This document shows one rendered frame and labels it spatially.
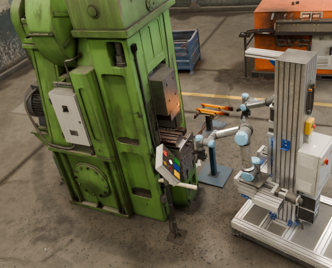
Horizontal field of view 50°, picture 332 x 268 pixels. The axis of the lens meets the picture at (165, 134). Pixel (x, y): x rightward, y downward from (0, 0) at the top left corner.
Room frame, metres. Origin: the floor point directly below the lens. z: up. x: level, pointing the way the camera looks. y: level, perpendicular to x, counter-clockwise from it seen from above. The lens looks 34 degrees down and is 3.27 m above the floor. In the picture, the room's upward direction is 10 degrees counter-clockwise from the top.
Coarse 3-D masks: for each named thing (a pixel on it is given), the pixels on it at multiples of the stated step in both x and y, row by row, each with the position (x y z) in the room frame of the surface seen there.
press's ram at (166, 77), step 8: (152, 72) 3.39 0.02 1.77; (160, 72) 3.35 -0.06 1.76; (168, 72) 3.32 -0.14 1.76; (152, 80) 3.21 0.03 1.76; (160, 80) 3.17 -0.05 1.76; (168, 80) 3.26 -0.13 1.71; (152, 88) 3.21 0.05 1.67; (160, 88) 3.17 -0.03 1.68; (168, 88) 3.24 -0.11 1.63; (176, 88) 3.38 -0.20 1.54; (152, 96) 3.22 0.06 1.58; (160, 96) 3.18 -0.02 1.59; (168, 96) 3.21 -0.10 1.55; (176, 96) 3.36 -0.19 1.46; (160, 104) 3.18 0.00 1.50; (168, 104) 3.19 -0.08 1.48; (176, 104) 3.34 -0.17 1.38; (160, 112) 3.19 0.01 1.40; (168, 112) 3.17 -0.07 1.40
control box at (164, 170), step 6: (162, 144) 2.91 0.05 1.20; (156, 150) 2.87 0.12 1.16; (162, 150) 2.81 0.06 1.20; (168, 150) 2.90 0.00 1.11; (156, 156) 2.77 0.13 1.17; (162, 156) 2.71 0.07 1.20; (168, 156) 2.80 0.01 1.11; (174, 156) 2.90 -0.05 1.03; (156, 162) 2.68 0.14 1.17; (162, 162) 2.63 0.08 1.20; (168, 162) 2.71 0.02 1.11; (174, 162) 2.80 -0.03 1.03; (156, 168) 2.59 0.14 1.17; (162, 168) 2.59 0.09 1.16; (168, 168) 2.63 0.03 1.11; (162, 174) 2.59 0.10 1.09; (168, 174) 2.58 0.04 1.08; (168, 180) 2.58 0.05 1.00; (174, 180) 2.58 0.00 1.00
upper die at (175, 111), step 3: (177, 105) 3.35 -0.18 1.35; (174, 108) 3.28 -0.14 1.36; (177, 108) 3.34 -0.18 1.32; (174, 111) 3.28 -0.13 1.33; (177, 111) 3.34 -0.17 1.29; (156, 114) 3.28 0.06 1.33; (171, 114) 3.21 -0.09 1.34; (174, 114) 3.27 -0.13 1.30; (159, 117) 3.26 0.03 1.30; (162, 117) 3.25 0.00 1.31; (165, 117) 3.23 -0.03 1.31; (168, 117) 3.21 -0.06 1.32; (171, 117) 3.20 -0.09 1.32; (174, 117) 3.26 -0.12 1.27; (168, 120) 3.21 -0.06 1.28; (171, 120) 3.19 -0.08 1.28
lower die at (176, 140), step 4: (168, 132) 3.39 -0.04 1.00; (172, 132) 3.39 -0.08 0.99; (176, 132) 3.38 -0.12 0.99; (180, 132) 3.36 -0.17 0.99; (160, 136) 3.36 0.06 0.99; (164, 136) 3.35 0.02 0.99; (168, 136) 3.33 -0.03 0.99; (172, 136) 3.32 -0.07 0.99; (176, 136) 3.29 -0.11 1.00; (180, 136) 3.31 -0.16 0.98; (164, 140) 3.28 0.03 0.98; (168, 140) 3.27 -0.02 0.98; (172, 140) 3.25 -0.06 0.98; (176, 140) 3.23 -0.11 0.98; (180, 140) 3.30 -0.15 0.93; (164, 144) 3.27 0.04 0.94; (168, 144) 3.24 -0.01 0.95; (172, 144) 3.21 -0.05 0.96; (176, 144) 3.21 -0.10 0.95
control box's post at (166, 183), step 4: (164, 180) 2.75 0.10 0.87; (164, 184) 2.76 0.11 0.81; (168, 184) 2.76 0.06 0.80; (168, 188) 2.75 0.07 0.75; (168, 192) 2.74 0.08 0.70; (168, 196) 2.75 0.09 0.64; (168, 200) 2.75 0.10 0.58; (172, 208) 2.74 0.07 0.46; (172, 212) 2.74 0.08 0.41; (172, 216) 2.75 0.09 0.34; (172, 220) 2.75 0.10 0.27; (176, 224) 2.76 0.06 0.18; (176, 228) 2.75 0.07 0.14; (176, 232) 2.74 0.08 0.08
